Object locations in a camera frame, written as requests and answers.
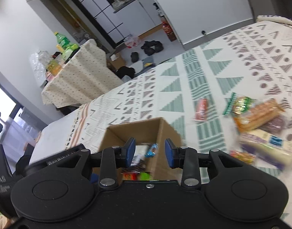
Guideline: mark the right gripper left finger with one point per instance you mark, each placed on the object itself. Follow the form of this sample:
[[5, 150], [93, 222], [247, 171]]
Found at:
[[112, 159]]

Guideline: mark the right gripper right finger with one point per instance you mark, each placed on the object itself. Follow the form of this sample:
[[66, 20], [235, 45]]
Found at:
[[184, 158]]

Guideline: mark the red candy bar pack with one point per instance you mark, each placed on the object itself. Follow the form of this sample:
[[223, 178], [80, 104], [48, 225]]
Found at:
[[130, 175]]

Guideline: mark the blue snack pack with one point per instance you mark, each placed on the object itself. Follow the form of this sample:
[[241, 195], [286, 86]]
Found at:
[[151, 152]]

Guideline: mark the pink orange small snack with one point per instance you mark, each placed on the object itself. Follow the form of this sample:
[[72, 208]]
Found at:
[[201, 110]]

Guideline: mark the small mixed nut pack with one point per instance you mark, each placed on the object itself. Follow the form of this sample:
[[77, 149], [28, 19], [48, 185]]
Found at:
[[243, 156]]

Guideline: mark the green round cracker pack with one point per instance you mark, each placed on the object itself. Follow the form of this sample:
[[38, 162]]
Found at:
[[238, 104]]

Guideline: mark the orange biscuit pack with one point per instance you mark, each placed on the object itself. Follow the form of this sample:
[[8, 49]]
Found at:
[[258, 115]]

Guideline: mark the long white bread pack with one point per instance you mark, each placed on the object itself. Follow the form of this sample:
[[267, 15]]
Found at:
[[268, 147]]

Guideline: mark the purple snack pack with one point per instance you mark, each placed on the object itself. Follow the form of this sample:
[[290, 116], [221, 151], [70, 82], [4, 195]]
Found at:
[[276, 125]]

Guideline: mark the white black snack pack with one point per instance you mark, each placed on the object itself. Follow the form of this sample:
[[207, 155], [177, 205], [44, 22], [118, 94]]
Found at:
[[141, 155]]

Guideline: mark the light green snack pack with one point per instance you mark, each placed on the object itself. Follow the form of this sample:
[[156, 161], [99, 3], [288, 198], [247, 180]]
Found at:
[[145, 176]]

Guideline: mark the person's left hand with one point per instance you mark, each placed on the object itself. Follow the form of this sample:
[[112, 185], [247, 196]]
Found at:
[[5, 222]]

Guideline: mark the brown cardboard box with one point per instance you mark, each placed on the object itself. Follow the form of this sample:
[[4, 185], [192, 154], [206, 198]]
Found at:
[[154, 130]]

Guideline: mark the round table with dotted cloth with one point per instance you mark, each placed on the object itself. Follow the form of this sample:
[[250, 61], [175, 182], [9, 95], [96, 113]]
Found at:
[[84, 78]]

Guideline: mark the small floor cardboard box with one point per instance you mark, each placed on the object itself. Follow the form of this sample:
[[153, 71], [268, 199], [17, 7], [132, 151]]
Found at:
[[116, 61]]

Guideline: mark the single black slipper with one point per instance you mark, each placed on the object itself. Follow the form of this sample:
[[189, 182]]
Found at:
[[134, 57]]

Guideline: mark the yellow liquid plastic bottle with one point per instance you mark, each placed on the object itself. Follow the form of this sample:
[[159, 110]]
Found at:
[[49, 63]]

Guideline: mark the pink water bottle pack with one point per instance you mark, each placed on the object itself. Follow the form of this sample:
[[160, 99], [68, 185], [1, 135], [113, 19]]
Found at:
[[131, 41]]

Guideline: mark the green tissue pack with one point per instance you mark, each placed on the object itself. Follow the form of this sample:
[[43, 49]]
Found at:
[[69, 51]]

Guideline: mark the black slippers pile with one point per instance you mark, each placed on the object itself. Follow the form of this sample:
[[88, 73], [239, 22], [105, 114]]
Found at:
[[151, 47]]

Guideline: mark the green soda bottle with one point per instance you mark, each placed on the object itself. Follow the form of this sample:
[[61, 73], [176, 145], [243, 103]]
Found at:
[[62, 40]]

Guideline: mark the patterned bed blanket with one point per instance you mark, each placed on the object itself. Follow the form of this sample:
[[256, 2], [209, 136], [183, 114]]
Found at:
[[254, 61]]

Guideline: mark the red drink bottle box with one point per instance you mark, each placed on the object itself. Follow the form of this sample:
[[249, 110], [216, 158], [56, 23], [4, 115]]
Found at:
[[168, 30]]

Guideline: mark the white kitchen cabinet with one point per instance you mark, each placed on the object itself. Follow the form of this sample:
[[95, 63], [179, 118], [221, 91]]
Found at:
[[139, 16]]

